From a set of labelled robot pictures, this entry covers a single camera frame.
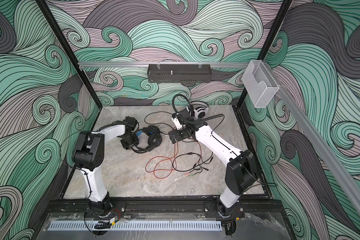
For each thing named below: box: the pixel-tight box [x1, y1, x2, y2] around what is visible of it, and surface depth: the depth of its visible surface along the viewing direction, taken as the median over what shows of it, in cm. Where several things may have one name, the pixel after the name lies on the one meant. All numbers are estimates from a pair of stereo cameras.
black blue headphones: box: [131, 125, 163, 154], surface depth 96 cm
